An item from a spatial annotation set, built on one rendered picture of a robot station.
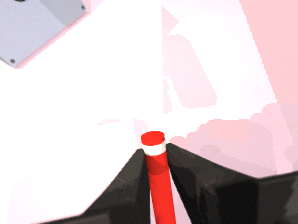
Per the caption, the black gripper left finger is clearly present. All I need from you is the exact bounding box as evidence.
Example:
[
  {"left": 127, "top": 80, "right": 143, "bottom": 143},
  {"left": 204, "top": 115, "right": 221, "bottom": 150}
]
[{"left": 37, "top": 148, "right": 151, "bottom": 224}]

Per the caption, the red peg with white band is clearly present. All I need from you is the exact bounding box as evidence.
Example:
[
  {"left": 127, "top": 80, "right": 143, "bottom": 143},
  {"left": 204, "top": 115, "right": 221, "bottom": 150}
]
[{"left": 141, "top": 131, "right": 176, "bottom": 224}]

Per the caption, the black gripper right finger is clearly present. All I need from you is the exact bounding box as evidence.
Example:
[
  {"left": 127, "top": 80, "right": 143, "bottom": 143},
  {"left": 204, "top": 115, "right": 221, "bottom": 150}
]
[{"left": 166, "top": 143, "right": 298, "bottom": 224}]

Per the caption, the grey square panel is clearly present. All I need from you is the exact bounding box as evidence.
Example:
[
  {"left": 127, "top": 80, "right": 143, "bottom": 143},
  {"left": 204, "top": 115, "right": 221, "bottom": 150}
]
[{"left": 0, "top": 0, "right": 88, "bottom": 68}]

